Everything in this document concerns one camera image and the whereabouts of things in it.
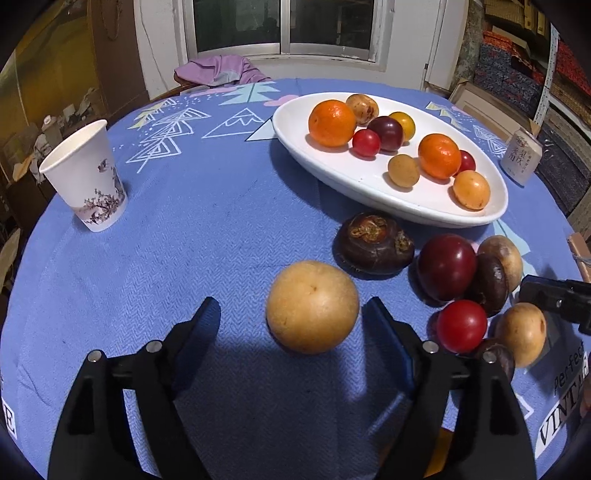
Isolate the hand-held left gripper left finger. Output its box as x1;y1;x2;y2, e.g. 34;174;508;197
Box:
47;296;221;480

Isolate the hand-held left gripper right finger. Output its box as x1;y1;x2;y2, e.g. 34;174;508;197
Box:
362;296;537;480

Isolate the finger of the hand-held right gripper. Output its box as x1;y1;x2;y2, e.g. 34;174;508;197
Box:
517;274;591;335

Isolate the small dark brown chestnut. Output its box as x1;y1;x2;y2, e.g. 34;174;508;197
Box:
464;253;510;317
473;338;516;384

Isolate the large tan round fruit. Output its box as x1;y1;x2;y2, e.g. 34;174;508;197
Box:
265;260;361;355

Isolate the dark red plum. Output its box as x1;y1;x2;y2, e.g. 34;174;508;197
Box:
418;234;478;302
367;116;406;153

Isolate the dark purple water chestnut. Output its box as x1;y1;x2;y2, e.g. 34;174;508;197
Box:
333;212;415;276

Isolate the peach-coloured round fruit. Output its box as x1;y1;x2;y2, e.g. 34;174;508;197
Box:
452;170;491;211

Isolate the orange tangerine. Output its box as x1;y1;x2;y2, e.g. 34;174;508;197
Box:
308;100;358;148
418;133;462;180

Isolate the white oval plate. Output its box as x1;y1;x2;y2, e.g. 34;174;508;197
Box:
271;92;509;228

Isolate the yellow-orange tomato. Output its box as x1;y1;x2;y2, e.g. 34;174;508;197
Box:
388;112;416;141

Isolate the brown-spotted tan fruit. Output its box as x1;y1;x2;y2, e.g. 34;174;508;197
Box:
345;93;380;125

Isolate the blue printed tablecloth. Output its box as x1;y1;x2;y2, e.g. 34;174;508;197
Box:
0;78;591;480

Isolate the white beverage can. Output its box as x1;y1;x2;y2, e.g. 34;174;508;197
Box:
504;127;543;188

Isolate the dark woven basket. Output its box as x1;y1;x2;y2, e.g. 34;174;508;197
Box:
540;120;591;208

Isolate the white printed paper cup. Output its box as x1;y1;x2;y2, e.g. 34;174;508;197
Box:
38;119;128;233

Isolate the stack of blue patterned boxes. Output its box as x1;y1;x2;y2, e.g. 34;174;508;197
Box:
478;32;546;112

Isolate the white metal shelf rack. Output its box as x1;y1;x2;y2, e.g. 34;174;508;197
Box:
531;0;591;208

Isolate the stack of red patterned boxes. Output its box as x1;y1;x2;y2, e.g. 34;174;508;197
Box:
554;41;591;93

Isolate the purple cloth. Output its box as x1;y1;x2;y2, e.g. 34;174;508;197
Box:
174;54;273;88

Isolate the patterned painting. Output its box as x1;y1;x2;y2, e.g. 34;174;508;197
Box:
455;0;483;86

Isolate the white board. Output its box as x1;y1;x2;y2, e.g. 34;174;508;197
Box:
427;0;458;90

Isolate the wooden glass cabinet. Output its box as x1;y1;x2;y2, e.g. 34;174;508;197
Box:
0;0;151;195

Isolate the sliding glass window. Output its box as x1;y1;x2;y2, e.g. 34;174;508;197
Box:
178;0;448;72

